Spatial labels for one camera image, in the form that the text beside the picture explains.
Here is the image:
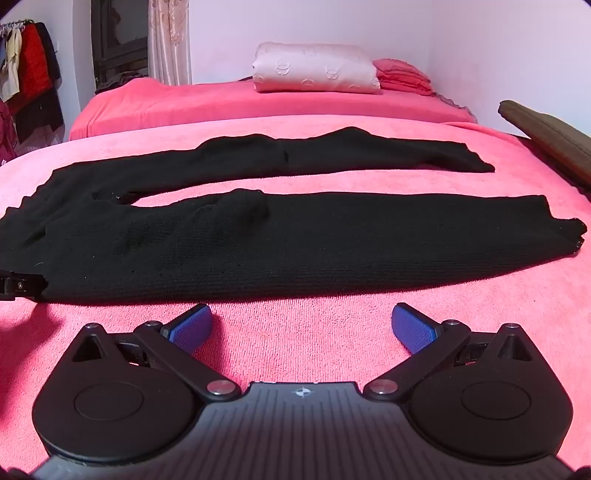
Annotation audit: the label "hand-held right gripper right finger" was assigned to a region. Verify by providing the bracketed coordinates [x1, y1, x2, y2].
[363, 302, 537, 401]

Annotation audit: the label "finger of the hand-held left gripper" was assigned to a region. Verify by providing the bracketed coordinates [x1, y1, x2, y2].
[0, 270, 49, 301]

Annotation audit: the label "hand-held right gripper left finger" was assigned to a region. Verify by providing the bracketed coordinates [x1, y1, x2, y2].
[69, 302, 242, 401]

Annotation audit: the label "black knit pants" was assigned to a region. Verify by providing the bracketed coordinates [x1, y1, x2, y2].
[0, 126, 586, 305]

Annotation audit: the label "magenta garment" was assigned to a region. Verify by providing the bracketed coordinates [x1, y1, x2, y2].
[0, 99, 20, 163]

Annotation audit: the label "hanging clothes on rack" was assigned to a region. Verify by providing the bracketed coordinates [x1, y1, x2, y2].
[18, 21, 65, 139]

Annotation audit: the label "red jacket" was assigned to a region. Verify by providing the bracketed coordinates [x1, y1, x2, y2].
[18, 23, 52, 114]

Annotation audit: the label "cream garment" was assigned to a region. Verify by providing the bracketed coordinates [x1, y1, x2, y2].
[0, 28, 24, 103]

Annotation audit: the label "dark cloth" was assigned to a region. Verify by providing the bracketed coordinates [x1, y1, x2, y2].
[95, 71, 140, 94]

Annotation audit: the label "pink covered bed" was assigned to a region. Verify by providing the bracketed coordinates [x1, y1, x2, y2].
[68, 76, 478, 141]

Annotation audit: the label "brown cushion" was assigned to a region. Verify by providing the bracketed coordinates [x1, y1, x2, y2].
[498, 99, 591, 190]

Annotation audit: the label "pink folded blanket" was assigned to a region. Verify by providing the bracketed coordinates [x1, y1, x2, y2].
[372, 58, 435, 97]

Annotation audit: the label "dark framed window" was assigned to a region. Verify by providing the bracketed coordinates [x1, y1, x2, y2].
[91, 0, 151, 88]

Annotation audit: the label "pale pink pillow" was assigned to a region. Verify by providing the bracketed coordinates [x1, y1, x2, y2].
[252, 41, 383, 94]

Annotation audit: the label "floral pink curtain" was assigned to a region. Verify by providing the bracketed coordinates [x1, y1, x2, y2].
[148, 0, 192, 86]

